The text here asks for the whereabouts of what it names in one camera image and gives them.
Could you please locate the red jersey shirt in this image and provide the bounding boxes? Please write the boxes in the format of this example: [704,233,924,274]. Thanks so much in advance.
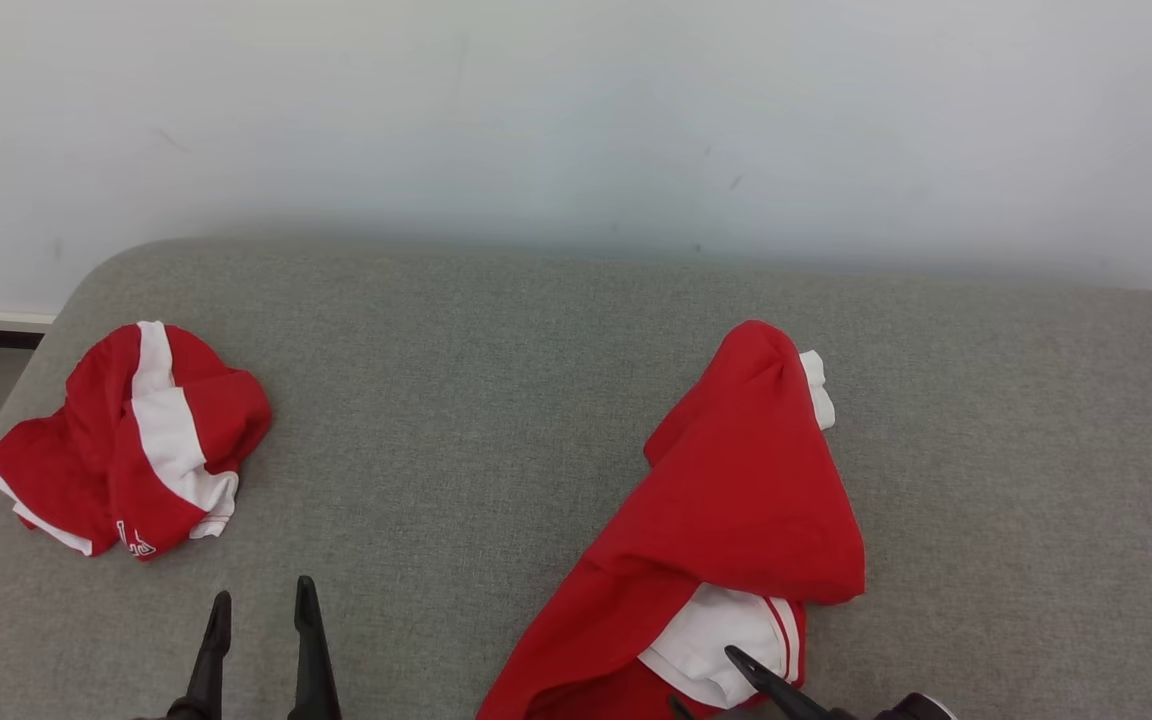
[476,320,867,720]

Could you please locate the red white-striped shorts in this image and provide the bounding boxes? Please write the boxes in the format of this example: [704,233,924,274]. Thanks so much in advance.
[0,320,273,561]

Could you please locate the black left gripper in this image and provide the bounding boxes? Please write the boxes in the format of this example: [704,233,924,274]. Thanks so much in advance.
[134,575,342,720]

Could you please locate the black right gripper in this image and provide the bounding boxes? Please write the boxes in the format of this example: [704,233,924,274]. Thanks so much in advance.
[669,645,959,720]

